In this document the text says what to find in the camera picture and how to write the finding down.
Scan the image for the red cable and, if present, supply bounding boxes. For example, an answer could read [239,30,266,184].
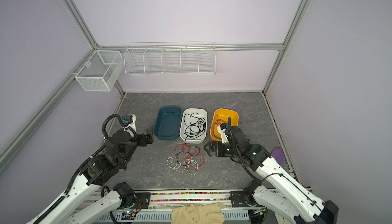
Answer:
[211,115,229,140]

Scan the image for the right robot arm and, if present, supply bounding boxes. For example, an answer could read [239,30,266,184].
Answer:
[204,123,339,224]

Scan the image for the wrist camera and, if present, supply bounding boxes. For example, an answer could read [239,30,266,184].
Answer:
[217,123,230,144]
[121,114,136,136]

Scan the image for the white plastic bin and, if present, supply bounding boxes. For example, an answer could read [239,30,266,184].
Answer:
[179,108,208,144]

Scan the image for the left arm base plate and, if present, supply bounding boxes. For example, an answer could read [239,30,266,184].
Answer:
[120,192,151,210]

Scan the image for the red cables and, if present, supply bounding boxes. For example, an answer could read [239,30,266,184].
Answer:
[174,142,206,168]

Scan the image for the small white mesh basket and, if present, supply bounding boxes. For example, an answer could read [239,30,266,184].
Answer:
[75,50,124,92]

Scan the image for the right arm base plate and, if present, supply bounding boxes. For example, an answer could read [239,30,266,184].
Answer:
[229,190,264,208]

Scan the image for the black cable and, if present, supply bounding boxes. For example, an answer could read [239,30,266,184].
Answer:
[183,110,207,139]

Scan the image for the yellow plastic bin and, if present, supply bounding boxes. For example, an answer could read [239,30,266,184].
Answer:
[210,108,239,141]

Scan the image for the thin white cable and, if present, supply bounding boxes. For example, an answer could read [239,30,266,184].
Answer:
[166,156,200,176]

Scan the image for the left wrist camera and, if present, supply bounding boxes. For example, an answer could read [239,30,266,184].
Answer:
[121,114,136,136]

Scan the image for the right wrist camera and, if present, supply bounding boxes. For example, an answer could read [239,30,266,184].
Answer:
[217,123,230,144]

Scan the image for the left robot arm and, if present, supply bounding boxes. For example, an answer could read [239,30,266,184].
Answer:
[30,124,154,224]

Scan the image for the cream work glove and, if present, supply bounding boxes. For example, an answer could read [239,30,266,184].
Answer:
[171,203,225,224]

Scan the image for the teal plastic bin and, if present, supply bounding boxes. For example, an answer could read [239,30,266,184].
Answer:
[154,106,182,141]

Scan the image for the long white wire basket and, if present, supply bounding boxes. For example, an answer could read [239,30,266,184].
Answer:
[124,42,216,75]

